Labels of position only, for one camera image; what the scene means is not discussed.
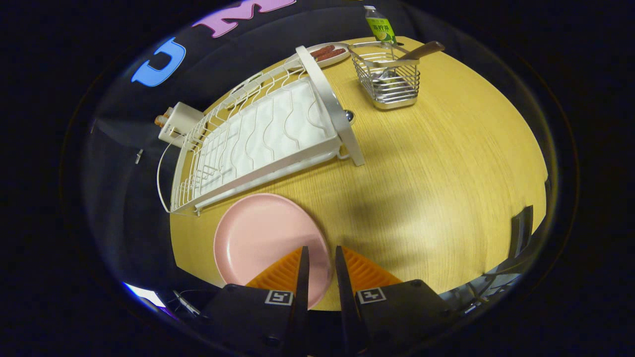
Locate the white wire dish rack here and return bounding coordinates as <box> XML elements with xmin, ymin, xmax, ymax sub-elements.
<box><xmin>156</xmin><ymin>46</ymin><xmax>366</xmax><ymax>216</ymax></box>

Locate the silver wire basket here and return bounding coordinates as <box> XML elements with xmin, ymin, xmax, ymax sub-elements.
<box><xmin>348</xmin><ymin>41</ymin><xmax>421</xmax><ymax>110</ymax></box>

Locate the green drink bottle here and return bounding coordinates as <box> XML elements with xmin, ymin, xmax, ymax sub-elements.
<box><xmin>364</xmin><ymin>5</ymin><xmax>397</xmax><ymax>46</ymax></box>

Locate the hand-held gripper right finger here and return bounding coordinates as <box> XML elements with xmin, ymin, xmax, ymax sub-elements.
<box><xmin>335</xmin><ymin>245</ymin><xmax>457</xmax><ymax>357</ymax></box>

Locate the dark chair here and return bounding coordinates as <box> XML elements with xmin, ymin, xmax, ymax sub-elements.
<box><xmin>510</xmin><ymin>205</ymin><xmax>534</xmax><ymax>258</ymax></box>

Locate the cream toaster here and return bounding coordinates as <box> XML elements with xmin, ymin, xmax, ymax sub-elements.
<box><xmin>158</xmin><ymin>102</ymin><xmax>205</xmax><ymax>148</ymax></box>

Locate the metal spoon with brown handle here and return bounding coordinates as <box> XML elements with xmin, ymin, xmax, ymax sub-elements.
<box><xmin>377</xmin><ymin>41</ymin><xmax>446</xmax><ymax>82</ymax></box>

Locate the white plate with meat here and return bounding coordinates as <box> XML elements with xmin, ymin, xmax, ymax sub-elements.
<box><xmin>300</xmin><ymin>43</ymin><xmax>351</xmax><ymax>68</ymax></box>

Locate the pink plate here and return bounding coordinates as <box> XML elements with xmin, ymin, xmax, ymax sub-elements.
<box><xmin>213</xmin><ymin>193</ymin><xmax>332</xmax><ymax>310</ymax></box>

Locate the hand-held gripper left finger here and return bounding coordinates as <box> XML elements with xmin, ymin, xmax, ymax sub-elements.
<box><xmin>198</xmin><ymin>245</ymin><xmax>311</xmax><ymax>357</ymax></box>

